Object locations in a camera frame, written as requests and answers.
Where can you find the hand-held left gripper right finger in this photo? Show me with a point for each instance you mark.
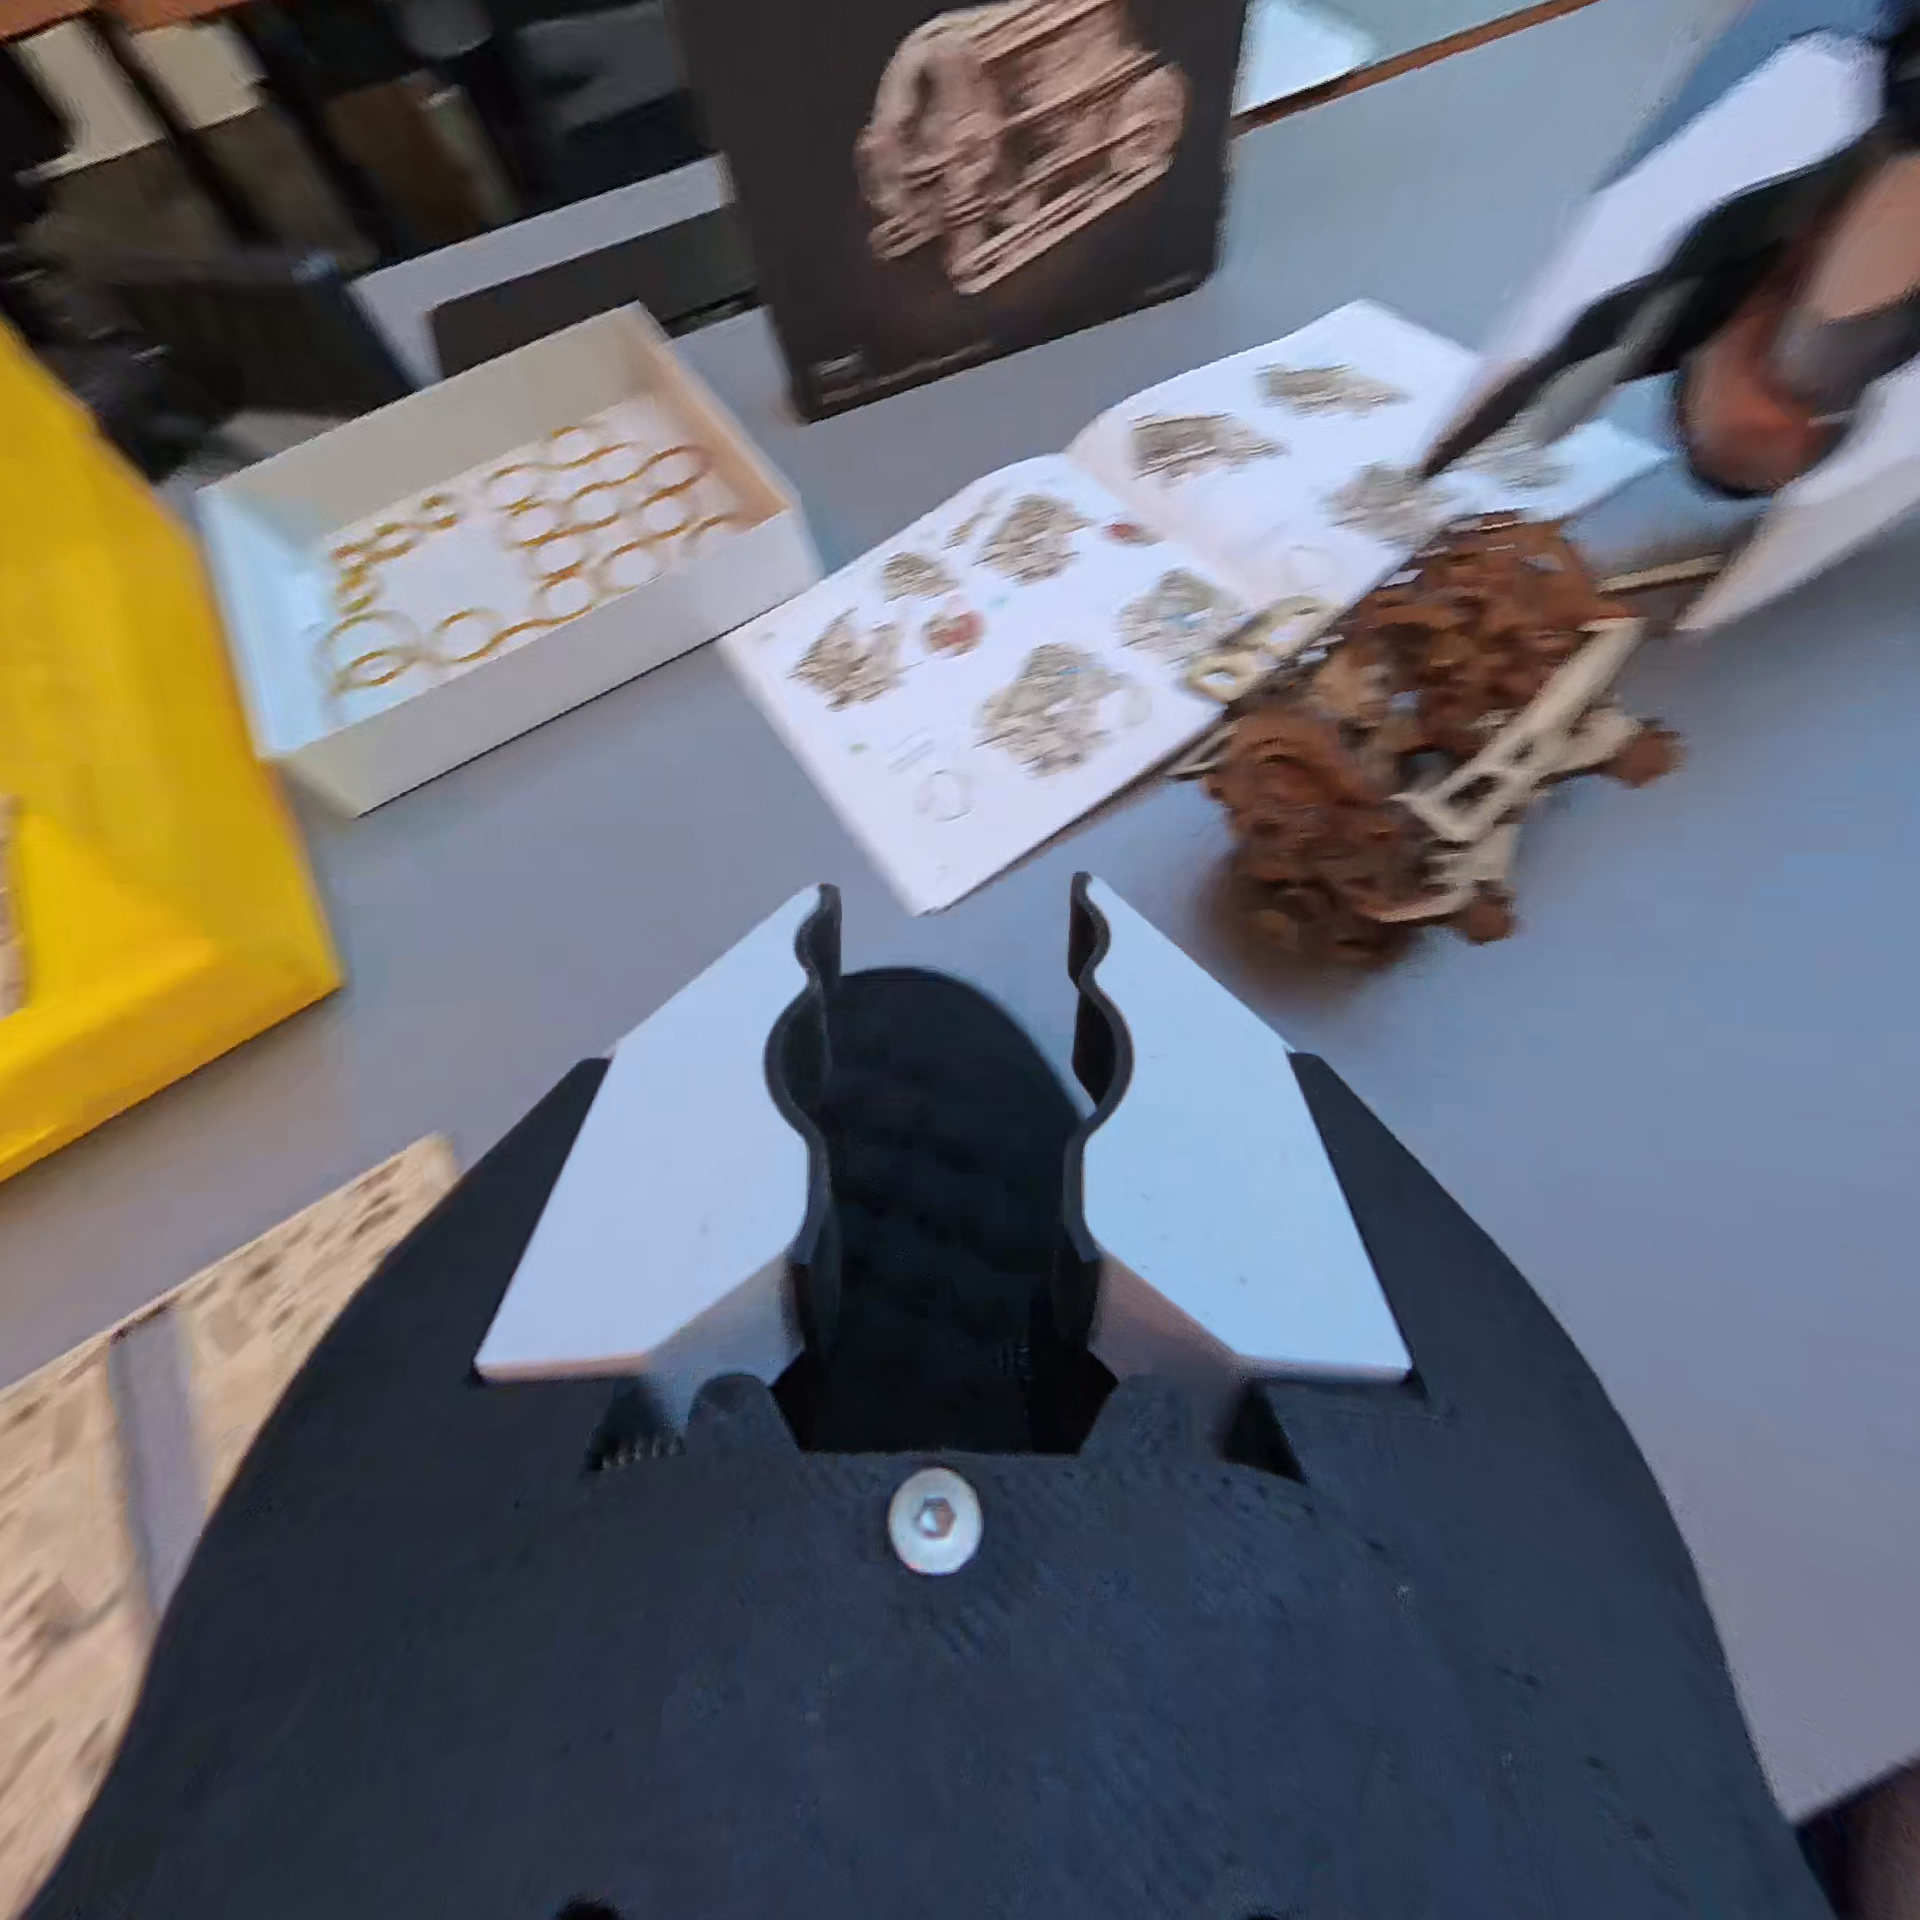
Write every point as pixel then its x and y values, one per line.
pixel 1231 1198

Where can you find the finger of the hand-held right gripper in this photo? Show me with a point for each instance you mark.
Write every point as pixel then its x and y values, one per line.
pixel 1650 336
pixel 1695 166

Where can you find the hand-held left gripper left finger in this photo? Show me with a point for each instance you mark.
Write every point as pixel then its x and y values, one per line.
pixel 661 1198

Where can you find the wooden mechanical model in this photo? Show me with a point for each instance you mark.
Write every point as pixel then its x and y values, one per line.
pixel 1321 810

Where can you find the person's right hand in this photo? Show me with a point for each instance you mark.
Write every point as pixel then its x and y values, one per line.
pixel 1749 390

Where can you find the white cardboard box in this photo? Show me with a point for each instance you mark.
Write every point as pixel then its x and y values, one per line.
pixel 496 738

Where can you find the instruction booklet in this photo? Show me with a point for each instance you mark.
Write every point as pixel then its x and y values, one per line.
pixel 885 701

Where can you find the pile of rubber bands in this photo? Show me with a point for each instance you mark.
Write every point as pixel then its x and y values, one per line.
pixel 370 666

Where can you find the yellow box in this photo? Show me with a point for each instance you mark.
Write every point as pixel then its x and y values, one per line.
pixel 121 749

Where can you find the wooden puzzle parts sheet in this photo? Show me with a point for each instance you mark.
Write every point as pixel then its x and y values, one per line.
pixel 46 1575

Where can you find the black product box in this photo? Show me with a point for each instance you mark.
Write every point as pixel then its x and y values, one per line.
pixel 784 225

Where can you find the black device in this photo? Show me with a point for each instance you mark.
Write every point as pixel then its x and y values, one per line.
pixel 225 343

